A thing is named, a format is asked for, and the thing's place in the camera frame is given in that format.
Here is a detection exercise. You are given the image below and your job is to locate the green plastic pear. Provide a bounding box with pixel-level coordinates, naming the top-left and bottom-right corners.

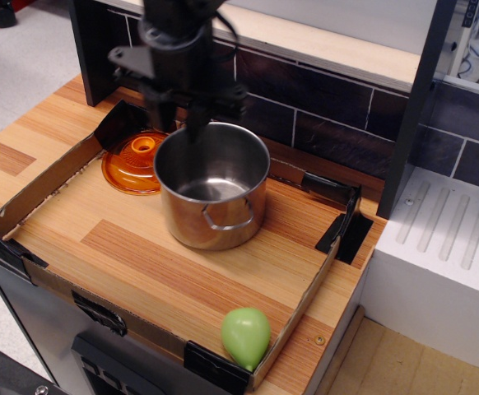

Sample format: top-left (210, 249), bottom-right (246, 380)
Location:
top-left (221, 308), bottom-right (271, 372)

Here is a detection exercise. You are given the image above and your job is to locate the stainless steel pot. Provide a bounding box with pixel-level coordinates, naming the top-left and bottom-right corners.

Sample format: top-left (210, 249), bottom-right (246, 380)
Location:
top-left (154, 122), bottom-right (270, 250)

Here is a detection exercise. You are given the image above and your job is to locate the white drying rack sink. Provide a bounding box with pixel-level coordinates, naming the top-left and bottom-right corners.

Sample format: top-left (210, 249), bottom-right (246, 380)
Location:
top-left (360, 168), bottom-right (479, 367)

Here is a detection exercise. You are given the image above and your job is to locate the dark left shelf post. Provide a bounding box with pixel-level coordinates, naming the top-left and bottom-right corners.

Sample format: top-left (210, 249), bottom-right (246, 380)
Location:
top-left (68, 0), bottom-right (141, 106)

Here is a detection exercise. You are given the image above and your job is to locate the cardboard fence with black tape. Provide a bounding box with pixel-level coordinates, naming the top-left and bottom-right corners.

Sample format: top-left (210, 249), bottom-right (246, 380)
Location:
top-left (0, 97), bottom-right (382, 394)

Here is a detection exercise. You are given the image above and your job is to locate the black oven front panel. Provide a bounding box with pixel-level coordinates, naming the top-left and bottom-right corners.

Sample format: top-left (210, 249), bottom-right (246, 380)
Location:
top-left (70, 333), bottom-right (179, 395)

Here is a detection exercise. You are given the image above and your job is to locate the orange transparent pot lid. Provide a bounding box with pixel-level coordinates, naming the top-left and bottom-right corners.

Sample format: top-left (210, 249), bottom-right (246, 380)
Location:
top-left (101, 130), bottom-right (167, 195)

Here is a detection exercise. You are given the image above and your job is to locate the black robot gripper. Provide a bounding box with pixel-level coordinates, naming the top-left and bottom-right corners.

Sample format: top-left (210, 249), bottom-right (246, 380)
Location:
top-left (108, 18), bottom-right (247, 143)

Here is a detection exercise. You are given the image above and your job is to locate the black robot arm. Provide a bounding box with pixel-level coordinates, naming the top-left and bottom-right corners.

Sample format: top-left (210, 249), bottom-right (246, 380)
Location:
top-left (108, 1), bottom-right (247, 141)

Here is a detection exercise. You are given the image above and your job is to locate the dark grey shelf post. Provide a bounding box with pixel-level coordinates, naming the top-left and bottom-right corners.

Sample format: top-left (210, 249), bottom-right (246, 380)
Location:
top-left (377, 0), bottom-right (456, 219)

